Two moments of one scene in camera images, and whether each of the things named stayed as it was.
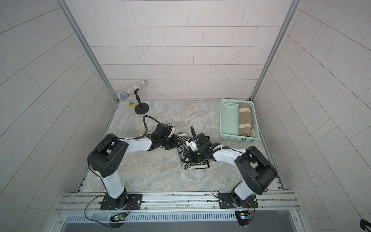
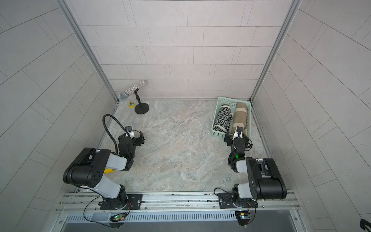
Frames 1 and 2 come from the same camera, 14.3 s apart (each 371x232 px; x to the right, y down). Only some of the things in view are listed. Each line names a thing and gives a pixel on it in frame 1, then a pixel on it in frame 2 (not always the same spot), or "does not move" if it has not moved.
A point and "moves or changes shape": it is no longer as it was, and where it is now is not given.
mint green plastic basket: [238, 121] moves or changes shape
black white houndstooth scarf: [183, 149] -> [224, 117]
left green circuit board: [118, 217] does not move
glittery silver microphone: [124, 95] does not move
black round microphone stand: [140, 108] does not move
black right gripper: [191, 157] -> [230, 141]
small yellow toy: [131, 105] does not move
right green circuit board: [243, 217] does not move
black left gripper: [174, 138] -> [137, 140]
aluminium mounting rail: [269, 202] does not move
